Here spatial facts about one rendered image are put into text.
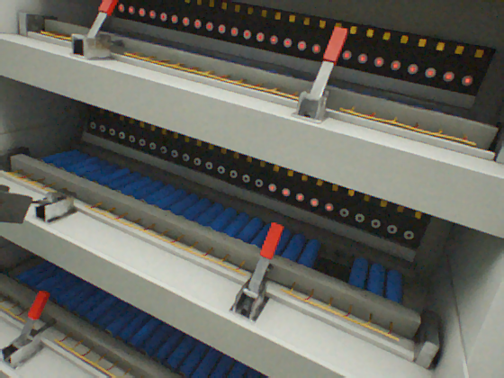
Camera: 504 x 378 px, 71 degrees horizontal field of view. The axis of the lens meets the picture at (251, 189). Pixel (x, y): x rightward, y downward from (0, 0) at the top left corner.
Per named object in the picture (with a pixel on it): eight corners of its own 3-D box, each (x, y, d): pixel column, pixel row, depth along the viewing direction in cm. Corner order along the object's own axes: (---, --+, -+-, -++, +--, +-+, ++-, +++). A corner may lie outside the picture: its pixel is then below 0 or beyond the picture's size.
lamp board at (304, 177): (417, 250, 43) (434, 213, 41) (85, 131, 60) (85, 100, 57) (417, 247, 44) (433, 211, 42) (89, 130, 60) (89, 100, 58)
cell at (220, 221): (235, 220, 49) (213, 241, 44) (224, 216, 50) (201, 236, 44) (238, 209, 49) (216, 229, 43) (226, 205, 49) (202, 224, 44)
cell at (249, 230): (262, 231, 48) (243, 254, 43) (249, 226, 49) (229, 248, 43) (265, 220, 47) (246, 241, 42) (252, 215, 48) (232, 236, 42)
